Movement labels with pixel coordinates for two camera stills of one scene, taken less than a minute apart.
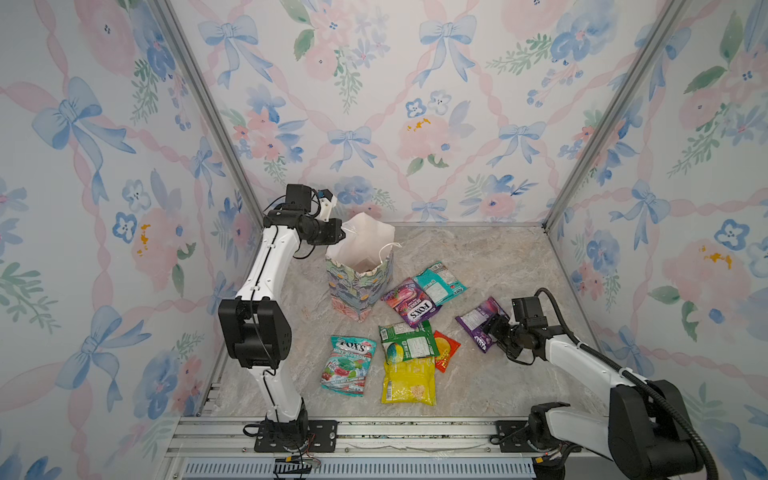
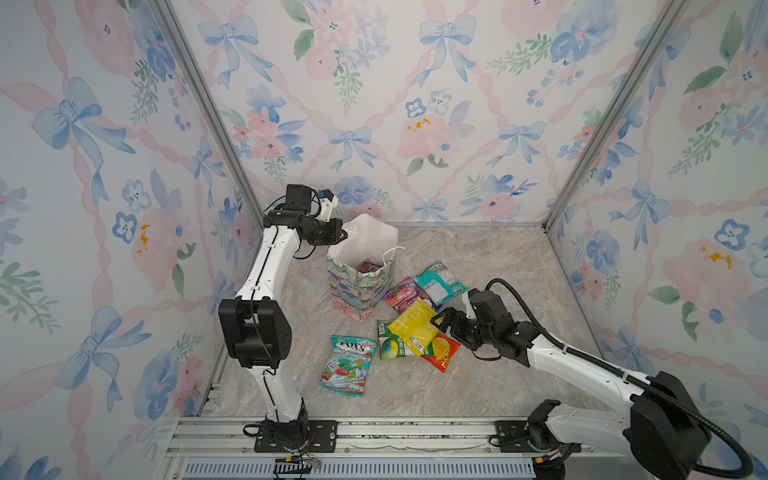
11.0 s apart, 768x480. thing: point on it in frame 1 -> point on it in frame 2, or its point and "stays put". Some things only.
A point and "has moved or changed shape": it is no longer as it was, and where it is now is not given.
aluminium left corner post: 211,104 stays put
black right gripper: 495,329 -> 459,319
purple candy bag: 476,319 has moved or changed shape
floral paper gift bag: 359,263 stays put
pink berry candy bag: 410,303 stays put
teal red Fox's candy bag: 348,364 stays put
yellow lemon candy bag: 410,382 -> 414,326
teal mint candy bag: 440,283 stays put
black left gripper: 335,227 stays put
